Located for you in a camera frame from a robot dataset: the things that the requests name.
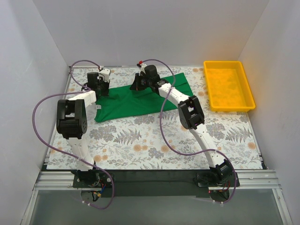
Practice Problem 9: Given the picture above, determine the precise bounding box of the green t shirt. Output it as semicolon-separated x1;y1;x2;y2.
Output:
94;72;194;123

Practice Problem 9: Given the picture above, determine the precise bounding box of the yellow plastic tray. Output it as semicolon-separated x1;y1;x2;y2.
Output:
203;60;256;112

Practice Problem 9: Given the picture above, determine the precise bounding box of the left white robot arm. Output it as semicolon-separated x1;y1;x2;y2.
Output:
56;69;111;188

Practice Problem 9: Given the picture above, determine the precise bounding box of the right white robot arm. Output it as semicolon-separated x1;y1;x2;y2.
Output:
130;61;237;187

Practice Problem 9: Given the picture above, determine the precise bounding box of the floral table mat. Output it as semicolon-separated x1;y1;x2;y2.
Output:
46;67;267;170

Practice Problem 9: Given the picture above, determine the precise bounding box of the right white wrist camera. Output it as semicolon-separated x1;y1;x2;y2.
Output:
137;61;147;76

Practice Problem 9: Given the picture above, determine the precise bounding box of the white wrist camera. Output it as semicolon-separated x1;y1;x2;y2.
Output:
99;67;111;83
137;61;147;76

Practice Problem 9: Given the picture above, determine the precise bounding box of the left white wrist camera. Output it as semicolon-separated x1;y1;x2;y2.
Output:
99;67;111;83

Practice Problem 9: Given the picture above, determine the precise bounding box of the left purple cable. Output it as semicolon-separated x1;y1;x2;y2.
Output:
32;60;116;210

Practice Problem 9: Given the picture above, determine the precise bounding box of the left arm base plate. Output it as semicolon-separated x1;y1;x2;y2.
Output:
72;171;114;188

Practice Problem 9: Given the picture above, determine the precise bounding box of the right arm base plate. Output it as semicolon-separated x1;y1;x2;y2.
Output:
193;170;235;188

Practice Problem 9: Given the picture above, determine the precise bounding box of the aluminium frame rail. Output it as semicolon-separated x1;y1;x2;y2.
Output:
22;170;292;225

